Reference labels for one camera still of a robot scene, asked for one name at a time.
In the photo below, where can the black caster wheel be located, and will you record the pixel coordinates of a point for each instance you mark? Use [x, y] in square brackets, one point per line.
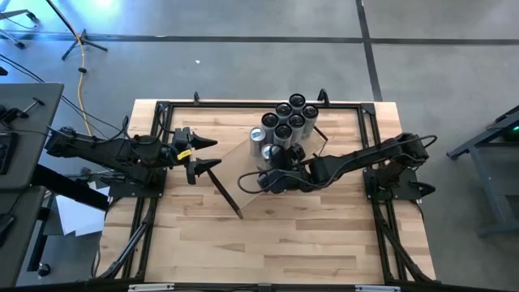
[44, 270]

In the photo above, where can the black support beam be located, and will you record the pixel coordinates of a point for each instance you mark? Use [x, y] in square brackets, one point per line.
[69, 188]

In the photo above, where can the Celsius Peach Vibe can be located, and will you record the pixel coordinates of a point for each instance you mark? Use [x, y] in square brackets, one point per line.
[269, 119]

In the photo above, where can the beverage can with silver lid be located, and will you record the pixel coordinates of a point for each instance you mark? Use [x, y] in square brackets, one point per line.
[265, 152]
[257, 136]

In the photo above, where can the white can with blue band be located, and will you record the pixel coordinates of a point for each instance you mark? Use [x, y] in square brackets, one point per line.
[296, 121]
[284, 109]

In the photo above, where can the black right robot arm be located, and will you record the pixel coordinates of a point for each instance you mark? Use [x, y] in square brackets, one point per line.
[365, 160]

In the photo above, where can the grey desk frame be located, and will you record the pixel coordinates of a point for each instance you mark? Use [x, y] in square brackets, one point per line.
[492, 190]

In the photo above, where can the silver metal bracket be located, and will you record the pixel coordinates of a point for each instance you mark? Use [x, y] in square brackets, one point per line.
[377, 288]
[150, 288]

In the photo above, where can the white paper sheets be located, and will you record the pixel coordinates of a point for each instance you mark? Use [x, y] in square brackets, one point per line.
[77, 219]

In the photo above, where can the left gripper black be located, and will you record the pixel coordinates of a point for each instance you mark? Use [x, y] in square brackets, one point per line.
[182, 140]

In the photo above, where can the black keyboard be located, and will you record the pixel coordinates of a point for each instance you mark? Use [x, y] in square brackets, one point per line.
[7, 152]

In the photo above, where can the yellow label tag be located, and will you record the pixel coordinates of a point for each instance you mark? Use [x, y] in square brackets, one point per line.
[184, 154]

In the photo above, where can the black tripod stand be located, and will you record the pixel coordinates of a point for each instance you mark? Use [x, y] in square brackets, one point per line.
[83, 38]

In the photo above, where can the white chair base legs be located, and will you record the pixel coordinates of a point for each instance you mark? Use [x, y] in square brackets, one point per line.
[28, 15]

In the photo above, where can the black rail hook bracket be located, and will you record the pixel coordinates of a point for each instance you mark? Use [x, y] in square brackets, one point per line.
[323, 97]
[196, 98]

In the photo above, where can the black clamp tool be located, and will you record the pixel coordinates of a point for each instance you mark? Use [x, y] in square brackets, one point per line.
[12, 113]

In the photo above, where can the grey desk top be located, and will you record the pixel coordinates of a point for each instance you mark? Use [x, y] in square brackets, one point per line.
[36, 117]
[20, 227]

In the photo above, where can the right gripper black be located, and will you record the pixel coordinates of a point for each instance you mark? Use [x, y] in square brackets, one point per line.
[284, 180]

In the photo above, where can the silver Celsius beverage can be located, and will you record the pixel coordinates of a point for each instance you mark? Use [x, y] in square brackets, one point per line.
[310, 112]

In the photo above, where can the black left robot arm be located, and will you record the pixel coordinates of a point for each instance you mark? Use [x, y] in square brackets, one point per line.
[109, 152]

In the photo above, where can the slim beverage can black lid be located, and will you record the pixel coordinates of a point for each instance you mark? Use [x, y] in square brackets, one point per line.
[282, 130]
[297, 99]

